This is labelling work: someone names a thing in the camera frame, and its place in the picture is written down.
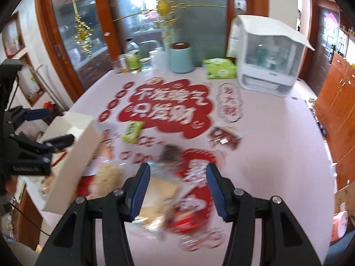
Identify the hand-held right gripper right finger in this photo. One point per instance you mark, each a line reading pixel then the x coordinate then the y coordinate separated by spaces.
pixel 216 195

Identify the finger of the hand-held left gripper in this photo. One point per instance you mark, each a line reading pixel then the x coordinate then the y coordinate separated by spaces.
pixel 59 141
pixel 38 113

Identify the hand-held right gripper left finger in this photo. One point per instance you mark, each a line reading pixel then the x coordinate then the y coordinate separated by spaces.
pixel 139 192

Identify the light blue bread packet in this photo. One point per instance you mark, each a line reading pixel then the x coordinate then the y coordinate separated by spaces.
pixel 158 199

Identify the white plastic storage box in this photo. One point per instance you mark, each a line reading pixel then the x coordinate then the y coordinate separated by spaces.
pixel 75 163

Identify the red clear snack packet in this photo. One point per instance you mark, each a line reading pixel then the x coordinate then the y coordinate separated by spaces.
pixel 187 221

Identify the dark candy clear packet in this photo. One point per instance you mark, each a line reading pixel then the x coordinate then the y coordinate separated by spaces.
pixel 170 153

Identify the clear puffed snack packet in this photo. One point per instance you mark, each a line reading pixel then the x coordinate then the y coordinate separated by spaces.
pixel 106 176

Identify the dark red snack packet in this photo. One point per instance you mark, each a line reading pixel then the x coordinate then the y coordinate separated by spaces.
pixel 226 138

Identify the wooden glass door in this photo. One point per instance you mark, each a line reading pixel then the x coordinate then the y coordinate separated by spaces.
pixel 63 61
pixel 205 27

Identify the green yellow snack packet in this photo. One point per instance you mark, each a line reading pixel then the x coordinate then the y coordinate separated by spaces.
pixel 133 131

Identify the printed table cover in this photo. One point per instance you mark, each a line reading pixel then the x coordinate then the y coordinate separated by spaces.
pixel 277 158

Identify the small gold door ornament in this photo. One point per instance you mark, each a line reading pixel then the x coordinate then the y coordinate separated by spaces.
pixel 83 34

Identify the drinking glass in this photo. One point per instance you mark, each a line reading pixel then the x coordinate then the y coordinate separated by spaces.
pixel 123 65

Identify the green label plastic bottle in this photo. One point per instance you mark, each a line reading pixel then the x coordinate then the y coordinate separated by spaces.
pixel 133 61

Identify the small glass jar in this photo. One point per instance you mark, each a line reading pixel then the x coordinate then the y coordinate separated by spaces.
pixel 145 65

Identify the white countertop cup cabinet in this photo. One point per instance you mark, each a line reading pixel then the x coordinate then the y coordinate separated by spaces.
pixel 266 86

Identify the white pill bottle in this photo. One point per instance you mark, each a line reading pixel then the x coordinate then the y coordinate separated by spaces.
pixel 154 61

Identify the green tissue pack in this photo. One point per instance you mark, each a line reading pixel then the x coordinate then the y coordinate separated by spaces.
pixel 219 69

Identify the pink tissue roll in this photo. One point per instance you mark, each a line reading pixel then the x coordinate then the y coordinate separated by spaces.
pixel 339 224

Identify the cardboard box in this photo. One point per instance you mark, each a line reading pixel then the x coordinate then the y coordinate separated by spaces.
pixel 345 199

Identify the teal canister brown lid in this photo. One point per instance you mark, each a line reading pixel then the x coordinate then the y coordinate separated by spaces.
pixel 181 59

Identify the large gold door ornament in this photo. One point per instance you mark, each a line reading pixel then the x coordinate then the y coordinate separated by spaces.
pixel 163 7

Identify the white cloth cover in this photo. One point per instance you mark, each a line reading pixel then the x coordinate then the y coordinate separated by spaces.
pixel 266 26

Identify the dark wooden entry door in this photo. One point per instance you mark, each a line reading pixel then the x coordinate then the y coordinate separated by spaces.
pixel 321 50

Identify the red paper door decoration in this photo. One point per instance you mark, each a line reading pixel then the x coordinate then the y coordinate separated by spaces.
pixel 331 21

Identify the wooden picture frame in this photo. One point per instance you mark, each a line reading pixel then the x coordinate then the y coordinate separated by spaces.
pixel 41 88
pixel 21 33

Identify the wooden wall cabinet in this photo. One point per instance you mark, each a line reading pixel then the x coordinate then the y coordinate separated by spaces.
pixel 338 102

